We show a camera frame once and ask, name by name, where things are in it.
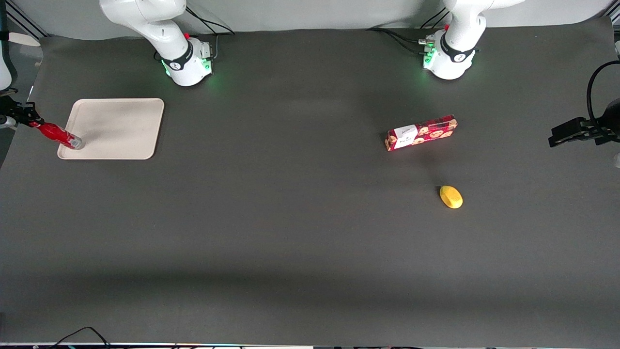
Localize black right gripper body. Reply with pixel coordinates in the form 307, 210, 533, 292
0, 95, 26, 127

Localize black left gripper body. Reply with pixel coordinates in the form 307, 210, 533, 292
600, 98, 620, 142

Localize red coke bottle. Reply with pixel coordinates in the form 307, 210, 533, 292
35, 121, 86, 150

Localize beige plastic tray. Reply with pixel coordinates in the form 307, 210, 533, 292
57, 98, 165, 160

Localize white flat object off table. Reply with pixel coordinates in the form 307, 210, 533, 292
8, 32, 42, 48

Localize yellow toy lemon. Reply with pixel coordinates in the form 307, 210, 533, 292
439, 185, 464, 209

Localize red tartan cookie box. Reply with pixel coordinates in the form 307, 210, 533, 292
385, 115, 458, 152

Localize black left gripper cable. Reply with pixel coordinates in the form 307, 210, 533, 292
586, 60, 620, 124

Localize black left arm base cables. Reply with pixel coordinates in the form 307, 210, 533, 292
367, 7, 452, 57

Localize black right arm base cable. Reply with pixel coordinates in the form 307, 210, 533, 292
186, 6, 236, 61

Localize black cable at table edge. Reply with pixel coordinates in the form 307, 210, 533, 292
48, 326, 113, 349

